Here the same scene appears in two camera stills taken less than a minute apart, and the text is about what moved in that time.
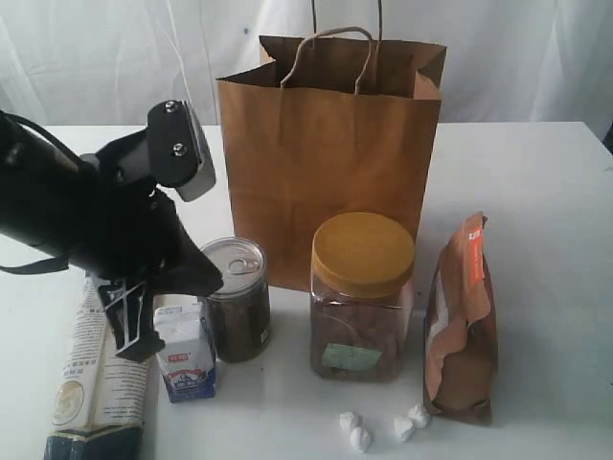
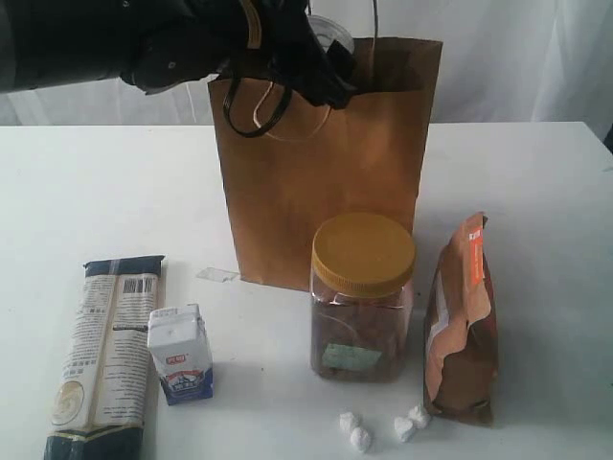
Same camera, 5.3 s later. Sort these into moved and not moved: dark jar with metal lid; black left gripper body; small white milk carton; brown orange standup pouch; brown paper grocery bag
Moved: dark jar with metal lid; black left gripper body
Not moved: brown orange standup pouch; small white milk carton; brown paper grocery bag
